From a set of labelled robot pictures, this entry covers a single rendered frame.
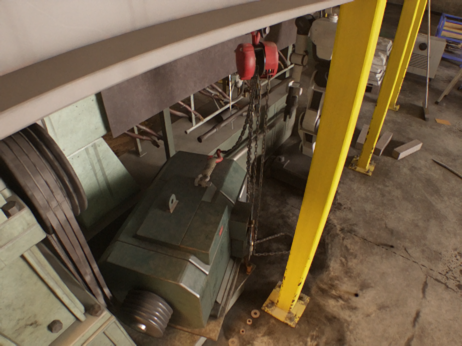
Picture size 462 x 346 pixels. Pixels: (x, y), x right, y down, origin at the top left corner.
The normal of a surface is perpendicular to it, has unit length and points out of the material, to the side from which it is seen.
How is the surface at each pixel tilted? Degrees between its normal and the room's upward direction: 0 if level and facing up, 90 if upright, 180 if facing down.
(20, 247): 90
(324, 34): 90
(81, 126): 90
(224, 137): 0
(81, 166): 90
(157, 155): 0
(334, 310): 0
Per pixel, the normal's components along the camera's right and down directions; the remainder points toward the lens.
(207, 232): 0.00, -0.77
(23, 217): 0.82, 0.36
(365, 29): -0.57, 0.53
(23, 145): 0.28, -0.59
